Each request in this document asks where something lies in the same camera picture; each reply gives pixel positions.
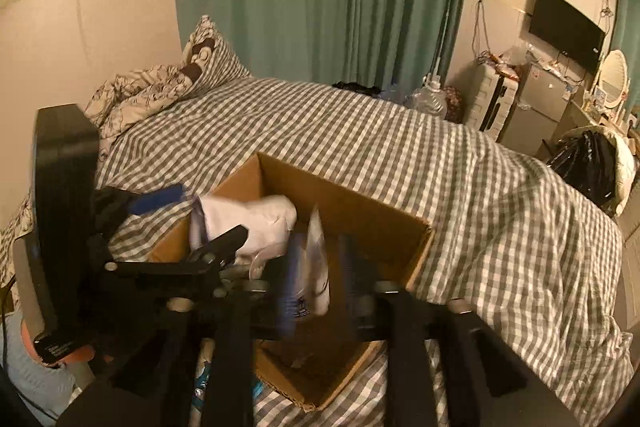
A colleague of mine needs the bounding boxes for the black plastic bag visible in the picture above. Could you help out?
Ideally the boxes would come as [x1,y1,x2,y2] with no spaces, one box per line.
[545,130,619,208]

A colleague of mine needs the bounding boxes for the white plastic packet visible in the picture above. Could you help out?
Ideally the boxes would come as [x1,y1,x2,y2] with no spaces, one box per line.
[287,205,332,321]

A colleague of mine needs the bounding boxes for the cream padded chair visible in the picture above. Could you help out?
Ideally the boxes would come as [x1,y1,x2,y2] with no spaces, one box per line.
[559,124,637,219]

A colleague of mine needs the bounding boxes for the white suitcase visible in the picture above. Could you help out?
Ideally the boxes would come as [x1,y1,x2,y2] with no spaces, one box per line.
[465,63,524,140]

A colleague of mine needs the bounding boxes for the brown cardboard box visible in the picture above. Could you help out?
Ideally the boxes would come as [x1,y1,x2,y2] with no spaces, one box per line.
[149,151,435,412]

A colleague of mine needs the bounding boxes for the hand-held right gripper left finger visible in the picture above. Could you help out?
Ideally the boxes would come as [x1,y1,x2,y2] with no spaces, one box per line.
[60,232,304,427]

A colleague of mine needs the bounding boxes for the checked pillow with bear print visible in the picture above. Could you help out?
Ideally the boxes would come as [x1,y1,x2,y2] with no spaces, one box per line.
[180,15,252,98]

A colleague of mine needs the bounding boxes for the grey checked bed cover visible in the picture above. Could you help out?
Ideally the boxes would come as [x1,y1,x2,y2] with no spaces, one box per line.
[0,76,637,427]

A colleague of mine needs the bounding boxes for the narrow green curtain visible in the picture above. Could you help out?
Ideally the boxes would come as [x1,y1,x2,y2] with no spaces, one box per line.
[611,0,640,60]

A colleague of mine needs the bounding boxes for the floral patterned duvet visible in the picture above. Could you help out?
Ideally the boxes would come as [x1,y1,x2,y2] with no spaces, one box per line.
[83,64,202,138]

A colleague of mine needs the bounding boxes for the person's left forearm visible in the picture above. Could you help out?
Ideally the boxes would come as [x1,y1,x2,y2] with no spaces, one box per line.
[0,311,97,426]

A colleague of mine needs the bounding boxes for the white cloth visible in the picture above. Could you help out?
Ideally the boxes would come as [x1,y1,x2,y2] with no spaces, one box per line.
[190,194,297,266]

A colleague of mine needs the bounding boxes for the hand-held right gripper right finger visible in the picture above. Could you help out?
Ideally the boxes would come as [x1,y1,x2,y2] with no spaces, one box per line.
[339,234,581,427]

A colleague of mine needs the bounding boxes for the black clothing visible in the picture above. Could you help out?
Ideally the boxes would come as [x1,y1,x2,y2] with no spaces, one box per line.
[332,80,382,94]

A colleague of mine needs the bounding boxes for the oval white vanity mirror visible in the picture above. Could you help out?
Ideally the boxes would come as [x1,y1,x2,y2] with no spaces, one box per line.
[597,49,629,110]

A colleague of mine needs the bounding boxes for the small grey refrigerator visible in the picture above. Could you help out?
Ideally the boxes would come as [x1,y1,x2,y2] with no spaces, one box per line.
[497,63,584,158]

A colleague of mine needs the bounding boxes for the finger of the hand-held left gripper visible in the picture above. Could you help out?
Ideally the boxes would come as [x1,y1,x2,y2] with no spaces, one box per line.
[94,183,185,235]
[104,226,250,282]

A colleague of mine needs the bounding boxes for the dark floral bag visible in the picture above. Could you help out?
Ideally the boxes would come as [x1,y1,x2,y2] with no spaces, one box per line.
[442,86,465,124]

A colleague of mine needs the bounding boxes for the blue snack packet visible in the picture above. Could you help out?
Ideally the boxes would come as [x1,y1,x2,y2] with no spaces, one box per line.
[192,347,265,414]

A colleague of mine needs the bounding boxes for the large clear water bottle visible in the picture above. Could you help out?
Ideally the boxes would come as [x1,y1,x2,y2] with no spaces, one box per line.
[404,76,449,120]

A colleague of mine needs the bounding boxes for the black wall television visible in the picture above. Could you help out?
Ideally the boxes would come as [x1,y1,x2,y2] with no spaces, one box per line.
[528,0,606,76]

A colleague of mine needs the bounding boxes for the hanging wall cables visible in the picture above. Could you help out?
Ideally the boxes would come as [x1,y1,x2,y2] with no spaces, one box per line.
[472,0,491,58]

